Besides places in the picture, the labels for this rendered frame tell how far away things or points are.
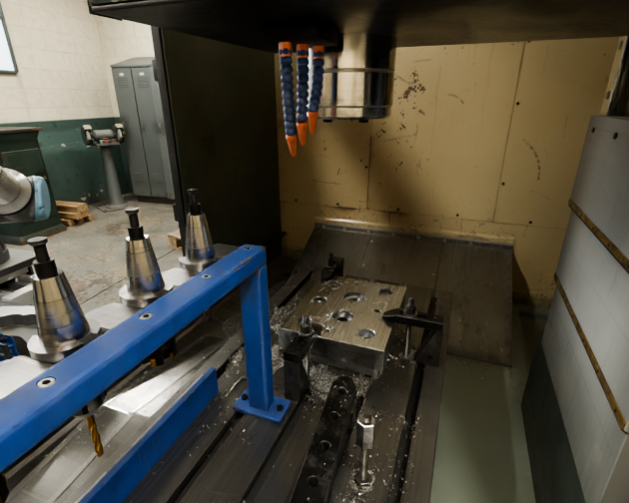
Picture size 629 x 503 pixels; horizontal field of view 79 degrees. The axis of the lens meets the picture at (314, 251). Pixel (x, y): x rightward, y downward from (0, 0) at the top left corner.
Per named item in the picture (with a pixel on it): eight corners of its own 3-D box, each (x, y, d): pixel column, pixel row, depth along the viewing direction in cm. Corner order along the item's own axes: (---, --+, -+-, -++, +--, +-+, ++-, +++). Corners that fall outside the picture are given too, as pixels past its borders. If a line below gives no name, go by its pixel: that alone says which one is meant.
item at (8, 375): (-45, 392, 33) (-49, 385, 33) (18, 356, 38) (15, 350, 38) (8, 414, 31) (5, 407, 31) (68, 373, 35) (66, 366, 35)
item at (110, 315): (70, 326, 43) (69, 320, 42) (109, 304, 47) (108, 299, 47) (118, 340, 40) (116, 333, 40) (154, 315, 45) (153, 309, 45)
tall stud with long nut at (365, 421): (351, 485, 58) (354, 419, 53) (356, 469, 60) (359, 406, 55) (369, 491, 57) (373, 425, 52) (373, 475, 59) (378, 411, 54)
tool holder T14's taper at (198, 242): (207, 262, 55) (202, 219, 52) (179, 260, 56) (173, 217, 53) (221, 251, 59) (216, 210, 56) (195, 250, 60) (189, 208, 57)
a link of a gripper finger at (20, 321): (82, 340, 52) (12, 344, 52) (70, 302, 50) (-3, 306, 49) (69, 354, 49) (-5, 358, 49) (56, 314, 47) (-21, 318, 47)
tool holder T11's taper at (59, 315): (65, 350, 36) (46, 286, 33) (27, 344, 37) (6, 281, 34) (100, 324, 40) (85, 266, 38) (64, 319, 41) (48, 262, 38)
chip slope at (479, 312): (249, 339, 141) (244, 275, 131) (314, 268, 199) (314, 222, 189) (516, 403, 111) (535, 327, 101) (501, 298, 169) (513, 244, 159)
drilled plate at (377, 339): (279, 346, 84) (278, 327, 82) (323, 289, 109) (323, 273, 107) (382, 371, 76) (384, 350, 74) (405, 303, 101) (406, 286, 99)
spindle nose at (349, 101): (389, 120, 59) (395, 31, 54) (290, 119, 62) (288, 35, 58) (393, 116, 73) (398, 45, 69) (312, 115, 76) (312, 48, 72)
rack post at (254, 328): (232, 410, 72) (216, 266, 61) (247, 391, 76) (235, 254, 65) (279, 425, 68) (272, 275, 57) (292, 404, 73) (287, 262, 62)
